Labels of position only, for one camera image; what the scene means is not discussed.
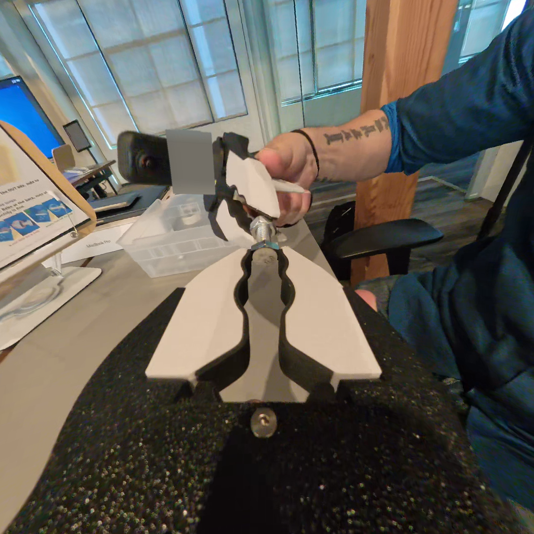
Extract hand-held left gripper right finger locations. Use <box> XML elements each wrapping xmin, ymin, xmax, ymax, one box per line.
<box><xmin>278</xmin><ymin>247</ymin><xmax>383</xmax><ymax>386</ymax></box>

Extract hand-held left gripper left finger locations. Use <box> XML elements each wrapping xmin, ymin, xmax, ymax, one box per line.
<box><xmin>144</xmin><ymin>247</ymin><xmax>252</xmax><ymax>384</ymax></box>

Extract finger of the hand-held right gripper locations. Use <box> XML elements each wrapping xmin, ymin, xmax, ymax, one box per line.
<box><xmin>226</xmin><ymin>151</ymin><xmax>281</xmax><ymax>219</ymax></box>
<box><xmin>216</xmin><ymin>202</ymin><xmax>256</xmax><ymax>248</ymax></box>

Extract steel hex nut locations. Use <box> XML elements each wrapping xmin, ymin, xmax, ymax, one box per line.
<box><xmin>249</xmin><ymin>217</ymin><xmax>277</xmax><ymax>239</ymax></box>

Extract steel hex bolt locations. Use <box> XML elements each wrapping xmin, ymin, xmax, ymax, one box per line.
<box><xmin>251</xmin><ymin>231</ymin><xmax>281</xmax><ymax>265</ymax></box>

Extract person's right forearm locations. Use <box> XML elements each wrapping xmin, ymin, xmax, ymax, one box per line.
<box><xmin>313</xmin><ymin>108</ymin><xmax>395</xmax><ymax>183</ymax></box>

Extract person's right hand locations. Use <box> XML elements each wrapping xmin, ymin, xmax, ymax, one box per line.
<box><xmin>254</xmin><ymin>129</ymin><xmax>320</xmax><ymax>228</ymax></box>

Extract clear plastic bin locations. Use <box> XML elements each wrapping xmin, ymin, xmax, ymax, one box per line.
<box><xmin>117</xmin><ymin>193</ymin><xmax>255</xmax><ymax>279</ymax></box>

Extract person's grey jeans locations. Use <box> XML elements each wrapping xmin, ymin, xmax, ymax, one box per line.
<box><xmin>355</xmin><ymin>275</ymin><xmax>397</xmax><ymax>298</ymax></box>

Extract black wrist band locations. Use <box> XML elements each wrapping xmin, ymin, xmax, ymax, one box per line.
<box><xmin>291</xmin><ymin>128</ymin><xmax>320</xmax><ymax>180</ymax></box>

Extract black flat box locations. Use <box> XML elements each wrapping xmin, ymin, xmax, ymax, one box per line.
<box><xmin>85</xmin><ymin>184</ymin><xmax>172</xmax><ymax>226</ymax></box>

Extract black bag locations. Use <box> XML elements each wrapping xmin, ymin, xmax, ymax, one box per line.
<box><xmin>323</xmin><ymin>201</ymin><xmax>357</xmax><ymax>280</ymax></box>

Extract person's black office chair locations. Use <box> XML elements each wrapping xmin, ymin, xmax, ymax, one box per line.
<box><xmin>334</xmin><ymin>138</ymin><xmax>534</xmax><ymax>278</ymax></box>

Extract silver laptop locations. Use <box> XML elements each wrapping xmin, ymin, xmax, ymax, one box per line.
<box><xmin>88</xmin><ymin>191</ymin><xmax>140</xmax><ymax>211</ymax></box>

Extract window with white blind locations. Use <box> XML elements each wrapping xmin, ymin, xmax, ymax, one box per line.
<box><xmin>31</xmin><ymin>0</ymin><xmax>368</xmax><ymax>147</ymax></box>

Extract white cardboard box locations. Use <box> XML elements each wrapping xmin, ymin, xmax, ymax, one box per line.
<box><xmin>60</xmin><ymin>223</ymin><xmax>136</xmax><ymax>265</ymax></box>

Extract long brown desk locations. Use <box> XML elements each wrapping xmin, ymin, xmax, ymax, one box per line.
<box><xmin>69</xmin><ymin>160</ymin><xmax>117</xmax><ymax>197</ymax></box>

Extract person's blue shirt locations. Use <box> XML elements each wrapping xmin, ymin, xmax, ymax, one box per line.
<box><xmin>380</xmin><ymin>8</ymin><xmax>534</xmax><ymax>501</ymax></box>

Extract small black monitor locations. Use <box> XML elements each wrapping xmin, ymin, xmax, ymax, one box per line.
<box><xmin>63</xmin><ymin>120</ymin><xmax>109</xmax><ymax>167</ymax></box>

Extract printed instruction sheet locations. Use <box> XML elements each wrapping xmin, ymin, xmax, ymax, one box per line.
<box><xmin>0</xmin><ymin>125</ymin><xmax>90</xmax><ymax>270</ymax></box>

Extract blue display screen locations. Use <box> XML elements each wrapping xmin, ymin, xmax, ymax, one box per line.
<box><xmin>0</xmin><ymin>76</ymin><xmax>65</xmax><ymax>159</ymax></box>

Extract light wooden support post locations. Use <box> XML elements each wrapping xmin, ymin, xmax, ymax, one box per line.
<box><xmin>350</xmin><ymin>0</ymin><xmax>459</xmax><ymax>286</ymax></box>

